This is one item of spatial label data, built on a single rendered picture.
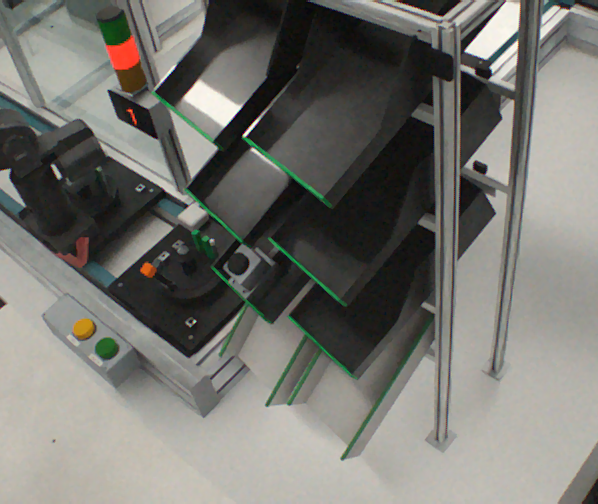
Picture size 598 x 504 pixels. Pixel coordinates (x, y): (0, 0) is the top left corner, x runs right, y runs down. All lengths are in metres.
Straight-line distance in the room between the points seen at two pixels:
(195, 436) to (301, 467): 0.20
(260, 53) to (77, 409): 0.84
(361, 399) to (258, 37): 0.55
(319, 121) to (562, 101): 1.18
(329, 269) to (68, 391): 0.76
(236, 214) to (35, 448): 0.70
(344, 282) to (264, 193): 0.16
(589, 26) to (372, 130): 1.36
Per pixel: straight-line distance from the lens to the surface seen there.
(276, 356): 1.22
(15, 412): 1.54
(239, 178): 0.99
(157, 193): 1.61
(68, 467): 1.43
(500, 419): 1.34
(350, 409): 1.16
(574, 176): 1.71
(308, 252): 0.90
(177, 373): 1.33
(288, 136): 0.80
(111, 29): 1.32
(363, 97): 0.78
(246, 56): 0.88
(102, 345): 1.39
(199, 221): 1.50
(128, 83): 1.38
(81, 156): 1.02
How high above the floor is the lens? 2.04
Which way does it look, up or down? 49 degrees down
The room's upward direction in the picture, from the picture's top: 12 degrees counter-clockwise
